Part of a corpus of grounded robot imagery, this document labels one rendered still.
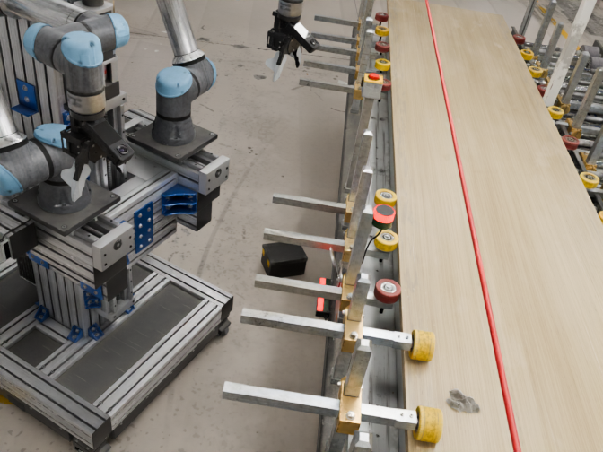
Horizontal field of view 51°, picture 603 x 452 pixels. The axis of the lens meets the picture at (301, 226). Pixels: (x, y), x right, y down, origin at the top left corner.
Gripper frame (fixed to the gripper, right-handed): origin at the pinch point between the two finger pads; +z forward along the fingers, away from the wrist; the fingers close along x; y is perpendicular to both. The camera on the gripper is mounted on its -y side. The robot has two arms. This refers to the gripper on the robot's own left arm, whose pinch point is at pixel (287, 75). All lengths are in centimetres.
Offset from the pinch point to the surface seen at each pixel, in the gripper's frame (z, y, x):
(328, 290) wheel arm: 46, -42, 35
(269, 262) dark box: 120, 19, -41
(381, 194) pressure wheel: 41, -35, -18
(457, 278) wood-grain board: 42, -74, 8
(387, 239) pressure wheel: 41, -48, 5
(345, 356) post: 49, -57, 52
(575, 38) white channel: 8, -70, -154
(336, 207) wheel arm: 49, -22, -10
